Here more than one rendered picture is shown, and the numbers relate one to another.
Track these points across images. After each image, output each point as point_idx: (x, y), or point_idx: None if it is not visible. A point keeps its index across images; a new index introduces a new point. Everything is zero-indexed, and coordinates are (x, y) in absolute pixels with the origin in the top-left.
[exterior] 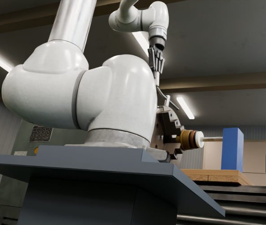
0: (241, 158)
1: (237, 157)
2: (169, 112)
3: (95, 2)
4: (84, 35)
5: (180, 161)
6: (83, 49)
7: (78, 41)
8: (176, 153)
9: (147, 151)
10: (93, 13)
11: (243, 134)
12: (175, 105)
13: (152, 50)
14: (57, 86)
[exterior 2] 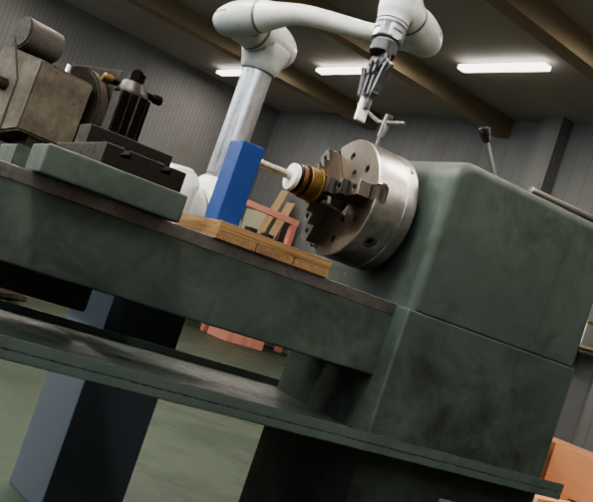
0: (224, 183)
1: (214, 186)
2: (321, 156)
3: (233, 120)
4: (213, 158)
5: (364, 222)
6: (213, 169)
7: (208, 166)
8: (309, 213)
9: None
10: (229, 130)
11: (242, 140)
12: (396, 122)
13: (361, 71)
14: None
